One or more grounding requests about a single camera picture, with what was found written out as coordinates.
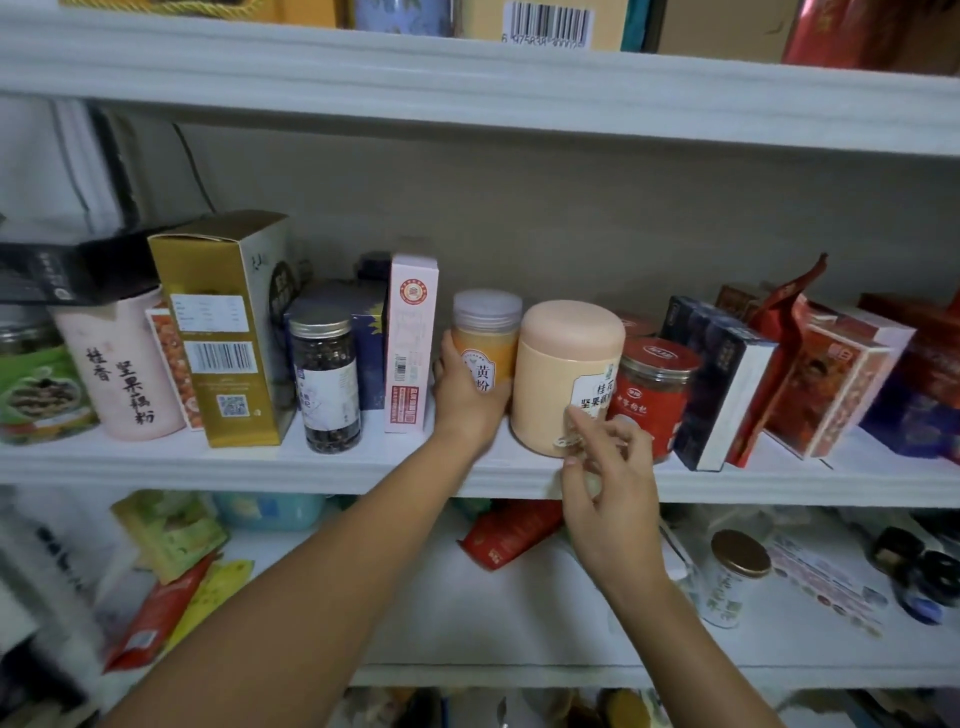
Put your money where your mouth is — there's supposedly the person's left hand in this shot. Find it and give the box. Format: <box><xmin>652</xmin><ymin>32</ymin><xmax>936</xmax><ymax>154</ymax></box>
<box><xmin>432</xmin><ymin>330</ymin><xmax>515</xmax><ymax>459</ymax></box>

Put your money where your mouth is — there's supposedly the person's right hand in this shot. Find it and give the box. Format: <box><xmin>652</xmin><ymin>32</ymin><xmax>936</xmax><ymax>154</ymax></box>
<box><xmin>558</xmin><ymin>405</ymin><xmax>669</xmax><ymax>602</ymax></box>

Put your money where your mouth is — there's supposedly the clear jar yellow powder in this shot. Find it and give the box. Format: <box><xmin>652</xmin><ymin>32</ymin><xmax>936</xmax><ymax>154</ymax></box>
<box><xmin>450</xmin><ymin>288</ymin><xmax>527</xmax><ymax>396</ymax></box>

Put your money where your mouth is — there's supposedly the beige cylinder canister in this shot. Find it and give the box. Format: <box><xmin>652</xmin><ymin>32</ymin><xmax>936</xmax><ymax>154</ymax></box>
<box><xmin>510</xmin><ymin>300</ymin><xmax>627</xmax><ymax>459</ymax></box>

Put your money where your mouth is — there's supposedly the dark blue moon box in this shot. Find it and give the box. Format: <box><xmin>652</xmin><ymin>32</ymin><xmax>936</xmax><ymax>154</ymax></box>
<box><xmin>349</xmin><ymin>277</ymin><xmax>390</xmax><ymax>411</ymax></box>

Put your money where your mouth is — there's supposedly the red canister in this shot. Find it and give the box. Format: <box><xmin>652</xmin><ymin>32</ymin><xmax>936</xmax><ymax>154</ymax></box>
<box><xmin>607</xmin><ymin>333</ymin><xmax>704</xmax><ymax>464</ymax></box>

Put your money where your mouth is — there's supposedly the dark glass jar silver lid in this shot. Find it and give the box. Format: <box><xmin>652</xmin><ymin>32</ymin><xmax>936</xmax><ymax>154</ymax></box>
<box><xmin>285</xmin><ymin>292</ymin><xmax>366</xmax><ymax>455</ymax></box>

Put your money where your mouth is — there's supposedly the yellow box white label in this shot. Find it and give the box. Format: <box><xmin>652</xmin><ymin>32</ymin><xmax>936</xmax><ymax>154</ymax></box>
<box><xmin>147</xmin><ymin>210</ymin><xmax>299</xmax><ymax>450</ymax></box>

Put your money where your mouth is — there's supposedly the orange patterned box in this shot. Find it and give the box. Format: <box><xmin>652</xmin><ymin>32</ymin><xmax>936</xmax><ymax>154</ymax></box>
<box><xmin>145</xmin><ymin>307</ymin><xmax>204</xmax><ymax>434</ymax></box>

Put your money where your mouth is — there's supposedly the white metal shelving unit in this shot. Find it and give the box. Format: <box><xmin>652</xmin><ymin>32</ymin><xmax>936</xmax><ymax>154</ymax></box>
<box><xmin>0</xmin><ymin>7</ymin><xmax>960</xmax><ymax>707</ymax></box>

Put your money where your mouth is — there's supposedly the small pink canister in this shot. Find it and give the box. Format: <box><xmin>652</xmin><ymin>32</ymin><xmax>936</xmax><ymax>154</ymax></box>
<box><xmin>52</xmin><ymin>289</ymin><xmax>186</xmax><ymax>443</ymax></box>

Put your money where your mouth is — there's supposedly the tall black and yellow box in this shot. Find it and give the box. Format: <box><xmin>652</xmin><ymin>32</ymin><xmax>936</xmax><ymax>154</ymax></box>
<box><xmin>0</xmin><ymin>225</ymin><xmax>170</xmax><ymax>309</ymax></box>

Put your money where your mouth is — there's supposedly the clear green label nut jar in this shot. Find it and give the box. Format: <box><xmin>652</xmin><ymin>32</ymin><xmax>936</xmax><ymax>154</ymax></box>
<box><xmin>0</xmin><ymin>307</ymin><xmax>101</xmax><ymax>447</ymax></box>

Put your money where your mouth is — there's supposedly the person's right forearm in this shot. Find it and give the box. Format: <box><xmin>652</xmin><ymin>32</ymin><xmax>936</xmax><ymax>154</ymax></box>
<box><xmin>604</xmin><ymin>577</ymin><xmax>785</xmax><ymax>728</ymax></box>

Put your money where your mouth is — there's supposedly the person's left forearm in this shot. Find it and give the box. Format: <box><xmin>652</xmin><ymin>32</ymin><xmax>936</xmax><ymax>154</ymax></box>
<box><xmin>102</xmin><ymin>427</ymin><xmax>485</xmax><ymax>728</ymax></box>

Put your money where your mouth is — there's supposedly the red-brown box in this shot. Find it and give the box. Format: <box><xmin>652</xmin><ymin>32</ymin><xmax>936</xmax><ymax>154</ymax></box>
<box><xmin>384</xmin><ymin>247</ymin><xmax>443</xmax><ymax>435</ymax></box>

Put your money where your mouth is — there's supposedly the black box white edge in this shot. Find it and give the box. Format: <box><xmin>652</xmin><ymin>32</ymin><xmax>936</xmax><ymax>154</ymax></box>
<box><xmin>660</xmin><ymin>295</ymin><xmax>782</xmax><ymax>473</ymax></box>

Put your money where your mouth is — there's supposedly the red box white edge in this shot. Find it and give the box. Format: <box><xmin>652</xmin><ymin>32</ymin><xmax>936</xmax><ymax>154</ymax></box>
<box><xmin>765</xmin><ymin>307</ymin><xmax>915</xmax><ymax>461</ymax></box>

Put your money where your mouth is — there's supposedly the red pouch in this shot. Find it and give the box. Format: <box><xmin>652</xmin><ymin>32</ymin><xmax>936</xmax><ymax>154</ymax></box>
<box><xmin>457</xmin><ymin>499</ymin><xmax>569</xmax><ymax>573</ymax></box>

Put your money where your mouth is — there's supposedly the teal plastic basket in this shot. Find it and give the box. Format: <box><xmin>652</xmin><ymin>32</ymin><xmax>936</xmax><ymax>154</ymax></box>
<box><xmin>210</xmin><ymin>492</ymin><xmax>329</xmax><ymax>531</ymax></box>

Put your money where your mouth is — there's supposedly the small dark bottle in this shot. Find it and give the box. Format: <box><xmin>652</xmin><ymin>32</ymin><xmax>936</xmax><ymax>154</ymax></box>
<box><xmin>895</xmin><ymin>550</ymin><xmax>960</xmax><ymax>626</ymax></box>
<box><xmin>870</xmin><ymin>525</ymin><xmax>929</xmax><ymax>572</ymax></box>

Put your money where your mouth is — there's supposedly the yellow tag packet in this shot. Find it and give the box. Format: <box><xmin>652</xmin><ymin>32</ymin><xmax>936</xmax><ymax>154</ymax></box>
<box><xmin>162</xmin><ymin>558</ymin><xmax>257</xmax><ymax>654</ymax></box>

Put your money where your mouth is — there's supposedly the green snack packet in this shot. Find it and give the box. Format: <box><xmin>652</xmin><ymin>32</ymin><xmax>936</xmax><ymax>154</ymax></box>
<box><xmin>112</xmin><ymin>490</ymin><xmax>230</xmax><ymax>585</ymax></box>

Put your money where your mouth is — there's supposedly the red snack packet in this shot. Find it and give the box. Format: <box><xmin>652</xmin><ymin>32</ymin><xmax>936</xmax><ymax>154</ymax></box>
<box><xmin>103</xmin><ymin>552</ymin><xmax>219</xmax><ymax>674</ymax></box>

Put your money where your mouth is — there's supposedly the blue glass jar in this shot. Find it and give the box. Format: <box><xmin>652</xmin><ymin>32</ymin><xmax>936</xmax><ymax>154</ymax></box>
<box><xmin>351</xmin><ymin>0</ymin><xmax>455</xmax><ymax>36</ymax></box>

